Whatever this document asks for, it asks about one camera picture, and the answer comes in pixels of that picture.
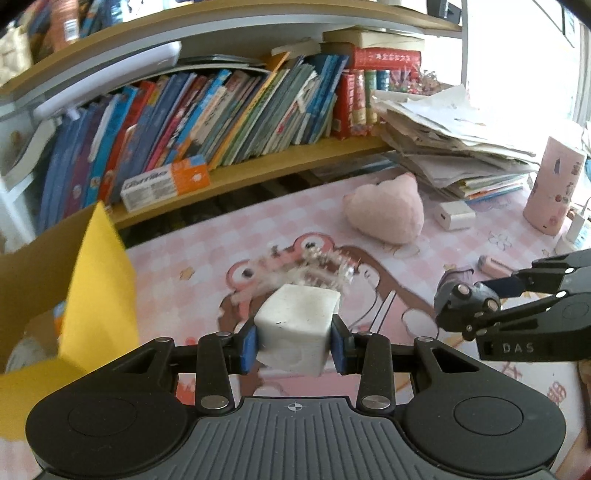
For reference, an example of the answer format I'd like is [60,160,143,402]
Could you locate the usmile toothpaste box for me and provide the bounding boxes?
[52,300,67,345]

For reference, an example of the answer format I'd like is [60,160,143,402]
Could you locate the yellow cardboard box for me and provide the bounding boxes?
[1,204,139,441]

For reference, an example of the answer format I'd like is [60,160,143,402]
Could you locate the white charger with cable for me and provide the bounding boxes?
[566,199,590,244]

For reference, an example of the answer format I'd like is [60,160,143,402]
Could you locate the white desk lamp bar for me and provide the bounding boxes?
[33,41,181,121]

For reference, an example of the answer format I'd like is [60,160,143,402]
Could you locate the pink plush toy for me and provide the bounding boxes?
[342,173,425,245]

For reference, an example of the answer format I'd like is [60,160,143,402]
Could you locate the stack of papers and books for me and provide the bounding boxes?
[370,85,540,202]

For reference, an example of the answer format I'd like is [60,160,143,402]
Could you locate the row of leaning books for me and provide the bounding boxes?
[36,51,348,232]

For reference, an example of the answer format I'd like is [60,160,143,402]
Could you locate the white power adapter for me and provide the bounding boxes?
[434,201,477,231]

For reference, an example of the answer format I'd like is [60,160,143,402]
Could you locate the grey toy car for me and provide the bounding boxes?
[434,275,501,334]

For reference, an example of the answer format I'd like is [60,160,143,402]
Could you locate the red dictionary books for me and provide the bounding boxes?
[322,42,422,139]

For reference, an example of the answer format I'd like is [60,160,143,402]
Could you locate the clear packing tape roll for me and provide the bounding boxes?
[5,336,58,374]

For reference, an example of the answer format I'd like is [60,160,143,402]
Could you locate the pearl ribbon hair accessory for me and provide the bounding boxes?
[226,245,359,305]

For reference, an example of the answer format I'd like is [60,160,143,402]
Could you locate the wooden bookshelf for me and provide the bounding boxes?
[1,1,468,247]

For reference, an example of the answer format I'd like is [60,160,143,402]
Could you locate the pink cylindrical container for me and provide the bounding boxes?
[523,137,586,236]

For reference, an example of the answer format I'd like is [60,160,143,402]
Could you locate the pink utility knife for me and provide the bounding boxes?
[477,255,514,279]

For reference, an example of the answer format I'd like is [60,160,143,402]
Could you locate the usmile box on shelf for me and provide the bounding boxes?
[120,155,211,213]

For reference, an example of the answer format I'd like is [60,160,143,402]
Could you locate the white foam block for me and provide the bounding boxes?
[253,284,341,377]

